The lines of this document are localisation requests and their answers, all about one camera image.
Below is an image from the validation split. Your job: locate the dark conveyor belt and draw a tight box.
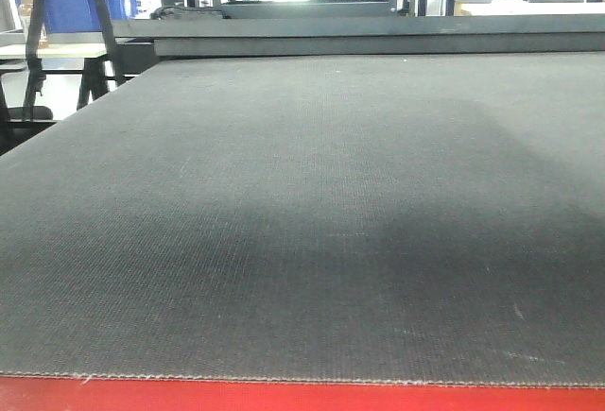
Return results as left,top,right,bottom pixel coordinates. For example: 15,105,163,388
1,53,604,387

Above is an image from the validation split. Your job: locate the red conveyor edge frame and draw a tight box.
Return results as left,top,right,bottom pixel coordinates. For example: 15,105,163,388
1,375,604,410

